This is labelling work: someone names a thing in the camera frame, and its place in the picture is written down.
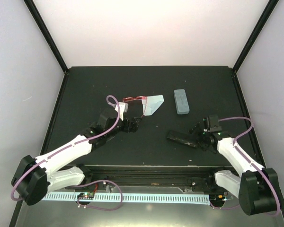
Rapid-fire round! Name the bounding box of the black glasses case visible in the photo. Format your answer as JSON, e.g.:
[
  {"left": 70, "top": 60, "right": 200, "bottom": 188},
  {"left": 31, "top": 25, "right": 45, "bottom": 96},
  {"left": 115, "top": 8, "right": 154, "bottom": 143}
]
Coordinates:
[{"left": 166, "top": 130, "right": 198, "bottom": 148}]

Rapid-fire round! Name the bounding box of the green lined glasses case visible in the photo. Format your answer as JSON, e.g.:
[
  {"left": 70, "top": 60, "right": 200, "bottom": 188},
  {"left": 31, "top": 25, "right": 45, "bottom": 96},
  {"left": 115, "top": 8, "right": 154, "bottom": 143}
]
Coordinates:
[{"left": 174, "top": 89, "right": 190, "bottom": 115}]

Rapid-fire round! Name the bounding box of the light blue cloth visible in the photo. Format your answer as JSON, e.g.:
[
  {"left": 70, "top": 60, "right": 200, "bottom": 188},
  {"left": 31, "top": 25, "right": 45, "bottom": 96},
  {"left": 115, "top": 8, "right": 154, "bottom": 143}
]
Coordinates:
[{"left": 142, "top": 95, "right": 164, "bottom": 116}]

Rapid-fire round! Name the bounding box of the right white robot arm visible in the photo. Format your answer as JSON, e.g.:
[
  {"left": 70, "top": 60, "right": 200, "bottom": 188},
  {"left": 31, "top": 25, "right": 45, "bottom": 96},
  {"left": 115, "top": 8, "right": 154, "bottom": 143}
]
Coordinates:
[{"left": 189, "top": 115, "right": 281, "bottom": 216}]

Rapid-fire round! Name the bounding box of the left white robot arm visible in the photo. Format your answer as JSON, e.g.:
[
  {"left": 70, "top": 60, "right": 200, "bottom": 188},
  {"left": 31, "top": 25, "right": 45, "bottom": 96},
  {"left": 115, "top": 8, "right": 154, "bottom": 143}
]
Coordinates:
[{"left": 11, "top": 109, "right": 142, "bottom": 206}]

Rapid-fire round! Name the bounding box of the right circuit board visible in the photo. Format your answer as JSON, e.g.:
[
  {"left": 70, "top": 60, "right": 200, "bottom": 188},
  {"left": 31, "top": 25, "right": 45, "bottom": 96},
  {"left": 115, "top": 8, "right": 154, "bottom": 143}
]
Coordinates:
[{"left": 209, "top": 194, "right": 228, "bottom": 202}]

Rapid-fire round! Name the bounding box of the circuit board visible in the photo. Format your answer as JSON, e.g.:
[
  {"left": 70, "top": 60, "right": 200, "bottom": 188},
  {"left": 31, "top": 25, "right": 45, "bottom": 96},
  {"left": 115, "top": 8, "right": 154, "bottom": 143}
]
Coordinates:
[
  {"left": 77, "top": 192, "right": 94, "bottom": 201},
  {"left": 209, "top": 194, "right": 228, "bottom": 202}
]

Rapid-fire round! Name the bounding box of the left circuit board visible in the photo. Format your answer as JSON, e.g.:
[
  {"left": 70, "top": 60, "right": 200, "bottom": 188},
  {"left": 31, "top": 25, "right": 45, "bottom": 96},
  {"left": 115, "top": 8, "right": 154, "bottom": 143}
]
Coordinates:
[{"left": 77, "top": 192, "right": 94, "bottom": 201}]

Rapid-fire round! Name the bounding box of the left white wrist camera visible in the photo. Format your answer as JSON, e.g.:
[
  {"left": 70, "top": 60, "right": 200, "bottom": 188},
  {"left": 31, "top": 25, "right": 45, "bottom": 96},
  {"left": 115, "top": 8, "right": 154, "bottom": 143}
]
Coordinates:
[{"left": 115, "top": 102, "right": 128, "bottom": 121}]

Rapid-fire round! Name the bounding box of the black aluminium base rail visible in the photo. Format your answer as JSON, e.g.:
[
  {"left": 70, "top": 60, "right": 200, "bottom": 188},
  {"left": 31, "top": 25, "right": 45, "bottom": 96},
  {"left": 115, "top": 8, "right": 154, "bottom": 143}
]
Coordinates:
[{"left": 82, "top": 165, "right": 238, "bottom": 192}]

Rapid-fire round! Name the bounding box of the white slotted cable duct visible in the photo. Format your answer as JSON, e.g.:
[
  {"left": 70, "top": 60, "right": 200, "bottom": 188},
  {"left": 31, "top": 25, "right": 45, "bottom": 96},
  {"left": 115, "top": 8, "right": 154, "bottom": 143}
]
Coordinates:
[{"left": 43, "top": 192, "right": 210, "bottom": 205}]

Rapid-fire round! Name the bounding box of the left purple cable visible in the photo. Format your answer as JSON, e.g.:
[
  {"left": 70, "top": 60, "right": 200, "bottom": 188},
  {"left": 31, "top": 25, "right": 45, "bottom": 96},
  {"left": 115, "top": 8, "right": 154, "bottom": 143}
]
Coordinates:
[{"left": 10, "top": 95, "right": 122, "bottom": 201}]

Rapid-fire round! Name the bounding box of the right black frame post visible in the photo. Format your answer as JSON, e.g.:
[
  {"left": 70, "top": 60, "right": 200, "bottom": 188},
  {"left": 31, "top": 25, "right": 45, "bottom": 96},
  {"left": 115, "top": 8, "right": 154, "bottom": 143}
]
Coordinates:
[{"left": 232, "top": 0, "right": 279, "bottom": 73}]

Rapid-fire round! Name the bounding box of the black frame post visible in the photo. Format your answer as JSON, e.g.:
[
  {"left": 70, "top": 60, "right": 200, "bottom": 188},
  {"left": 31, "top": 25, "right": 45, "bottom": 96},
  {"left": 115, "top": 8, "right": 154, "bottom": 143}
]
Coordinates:
[
  {"left": 23, "top": 0, "right": 69, "bottom": 73},
  {"left": 232, "top": 0, "right": 279, "bottom": 73}
]

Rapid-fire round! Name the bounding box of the left black frame post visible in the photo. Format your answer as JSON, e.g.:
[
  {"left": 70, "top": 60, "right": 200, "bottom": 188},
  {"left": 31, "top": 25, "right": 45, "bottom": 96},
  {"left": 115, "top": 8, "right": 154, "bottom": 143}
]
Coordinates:
[{"left": 23, "top": 0, "right": 69, "bottom": 73}]

